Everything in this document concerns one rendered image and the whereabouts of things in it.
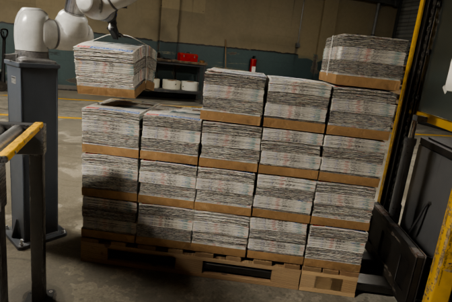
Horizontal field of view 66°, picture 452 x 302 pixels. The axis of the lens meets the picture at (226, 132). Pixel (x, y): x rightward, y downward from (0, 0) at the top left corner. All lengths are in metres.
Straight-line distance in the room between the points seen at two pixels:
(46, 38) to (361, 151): 1.67
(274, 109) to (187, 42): 6.89
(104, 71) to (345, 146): 1.18
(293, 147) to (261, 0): 7.45
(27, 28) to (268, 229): 1.56
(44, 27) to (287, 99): 1.28
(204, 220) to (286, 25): 7.72
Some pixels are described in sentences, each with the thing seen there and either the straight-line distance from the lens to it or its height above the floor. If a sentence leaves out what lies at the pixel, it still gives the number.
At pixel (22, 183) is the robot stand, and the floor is 0.37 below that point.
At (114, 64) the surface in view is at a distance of 1.73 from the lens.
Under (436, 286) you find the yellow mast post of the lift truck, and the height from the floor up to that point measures 0.24.
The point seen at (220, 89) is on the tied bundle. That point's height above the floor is 0.99.
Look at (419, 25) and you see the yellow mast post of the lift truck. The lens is 2.33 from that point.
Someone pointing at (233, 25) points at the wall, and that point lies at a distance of 8.68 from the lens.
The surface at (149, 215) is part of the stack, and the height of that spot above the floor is 0.31.
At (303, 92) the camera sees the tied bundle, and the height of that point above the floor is 1.01.
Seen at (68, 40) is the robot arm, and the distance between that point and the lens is 2.12.
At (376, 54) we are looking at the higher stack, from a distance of 1.71.
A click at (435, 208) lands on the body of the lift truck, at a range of 2.20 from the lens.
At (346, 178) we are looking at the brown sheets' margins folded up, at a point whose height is 0.63.
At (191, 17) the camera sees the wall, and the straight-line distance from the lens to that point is 8.46.
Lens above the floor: 1.15
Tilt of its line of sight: 13 degrees down
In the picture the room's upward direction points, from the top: 6 degrees clockwise
